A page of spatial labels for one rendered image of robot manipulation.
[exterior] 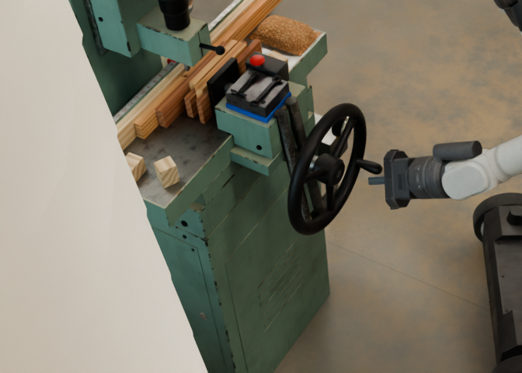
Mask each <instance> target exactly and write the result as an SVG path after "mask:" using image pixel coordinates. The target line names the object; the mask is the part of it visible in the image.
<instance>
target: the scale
mask: <svg viewBox="0 0 522 373"><path fill-rule="evenodd" d="M239 2H240V1H238V0H234V1H233V2H232V3H231V4H230V5H229V6H228V7H227V8H226V9H225V10H224V11H223V12H222V13H221V14H220V15H219V16H218V17H217V18H216V19H215V20H213V21H212V22H211V23H210V24H209V25H208V29H209V31H210V30H211V29H212V28H213V27H214V26H215V25H216V24H217V23H218V22H219V21H220V20H221V19H222V18H223V17H224V16H225V15H227V14H228V13H229V12H230V11H231V10H232V9H233V8H234V7H235V6H236V5H237V4H238V3H239ZM177 62H178V61H176V63H177ZM176 63H175V62H172V61H171V62H170V63H169V64H167V65H166V66H165V67H164V68H163V69H162V70H161V71H160V72H159V73H158V74H157V75H156V76H155V77H154V78H153V79H152V80H151V81H150V82H149V83H148V84H147V85H146V86H145V87H144V88H143V89H142V90H141V91H140V92H139V93H138V94H137V95H136V96H135V97H134V98H133V99H132V100H131V101H130V102H129V103H128V104H127V105H126V106H125V107H123V108H122V109H121V110H120V111H119V112H118V113H117V114H116V115H115V116H114V117H113V120H114V122H117V121H118V120H119V119H120V118H121V117H122V116H123V115H124V114H125V113H126V112H127V111H128V110H129V109H130V108H131V107H132V106H133V105H134V104H135V103H136V102H137V101H138V100H139V99H140V98H141V97H142V96H143V95H144V94H145V93H146V92H147V91H148V90H149V89H150V88H151V87H152V86H153V85H154V84H155V83H156V82H157V81H158V80H159V79H160V78H161V77H162V76H163V75H164V74H165V73H166V72H167V71H168V70H169V69H170V68H172V67H173V66H174V65H175V64H176Z"/></svg>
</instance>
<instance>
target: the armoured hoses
mask: <svg viewBox="0 0 522 373"><path fill-rule="evenodd" d="M285 104H286V106H287V108H288V111H289V114H290V119H291V124H292V125H291V126H292V128H293V132H294V138H295V141H296V145H297V147H298V151H301V148H302V146H303V144H304V142H305V141H306V139H307V136H306V133H305V128H304V125H303V121H302V119H301V112H300V110H299V104H298V98H296V97H295V96H289V97H287V98H286V99H285ZM274 117H275V118H276V119H277V123H278V126H279V127H278V128H279V132H280V138H281V143H282V145H283V146H282V147H283V150H284V155H285V159H286V162H287V168H288V172H289V175H290V178H291V176H292V172H293V170H294V166H295V163H296V161H297V154H296V151H295V147H294V141H293V138H292V133H291V129H290V125H289V122H288V116H287V111H286V110H285V109H283V108H282V109H278V110H276V111H275V112H274ZM307 186H308V192H309V194H310V198H311V202H312V207H313V208H314V210H313V211H312V212H310V210H309V206H308V201H307V197H306V193H305V187H304V188H303V192H302V198H301V212H302V216H303V219H304V220H305V221H306V222H310V221H313V220H314V219H316V218H317V217H318V216H319V215H320V214H321V213H322V212H323V211H324V210H325V209H326V208H327V203H326V192H325V194H324V195H323V196H321V192H320V189H319V186H318V181H317V180H312V181H310V182H308V183H307ZM338 189H339V186H338V185H337V184H336V185H335V186H333V195H334V196H335V195H336V192H337V190H338Z"/></svg>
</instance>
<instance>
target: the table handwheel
mask: <svg viewBox="0 0 522 373"><path fill-rule="evenodd" d="M344 117H349V119H348V121H347V123H346V126H345V127H344V129H343V132H342V134H341V136H340V138H339V140H338V142H337V144H336V146H335V148H334V150H333V152H332V154H331V155H329V154H326V153H324V154H322V155H320V156H317V155H315V153H316V151H317V149H318V147H319V145H320V143H321V142H322V139H323V138H324V137H325V135H326V134H327V133H328V131H329V130H330V129H331V127H332V126H333V125H334V124H335V123H336V122H337V121H338V120H340V119H342V118H344ZM352 130H353V148H352V152H351V156H350V161H349V164H348V166H347V169H346V173H345V176H344V177H343V174H344V171H345V165H344V162H343V160H342V159H339V157H340V155H341V152H342V150H343V148H344V145H345V144H346V141H347V139H348V137H349V136H350V133H351V131H352ZM366 141H367V126H366V120H365V118H364V115H363V113H362V111H361V109H360V108H359V107H358V106H356V105H354V104H352V103H341V104H339V105H337V106H334V107H333V108H332V109H331V110H329V111H328V112H327V113H326V114H324V115H323V116H322V118H321V119H320V120H319V121H318V123H317V124H316V125H315V126H314V127H313V129H312V130H311V132H310V134H309V136H308V137H307V139H306V141H305V142H304V144H303V146H302V148H301V151H298V149H297V148H295V151H296V154H297V161H296V163H295V166H294V170H293V172H292V176H291V181H290V186H289V190H288V196H287V212H288V217H289V220H290V223H291V225H292V227H293V228H294V230H295V231H296V232H298V233H299V234H302V235H314V234H316V233H318V232H320V231H321V230H323V229H324V228H325V227H326V226H327V225H329V224H330V223H331V222H332V220H333V219H334V218H335V217H336V216H337V214H338V213H339V212H340V210H341V209H342V207H343V205H344V204H345V203H346V201H347V199H348V197H349V195H350V193H351V191H352V189H353V187H354V184H355V182H356V180H357V177H358V175H359V172H360V167H359V166H357V165H356V162H357V160H358V159H359V158H360V159H364V153H365V148H366ZM308 171H309V172H311V173H309V174H307V173H308ZM342 177H343V181H342V182H341V184H340V186H339V189H338V190H337V192H336V195H335V196H334V195H333V186H335V185H336V184H338V183H339V181H340V180H341V179H342ZM312 180H317V181H319V182H321V183H324V184H325V190H326V203H327V208H326V209H325V210H324V211H323V212H322V213H321V214H320V215H319V216H318V217H317V218H316V219H314V220H313V221H310V222H306V221H305V220H304V219H303V216H302V212H301V198H302V192H303V188H304V184H306V183H308V182H310V181H312Z"/></svg>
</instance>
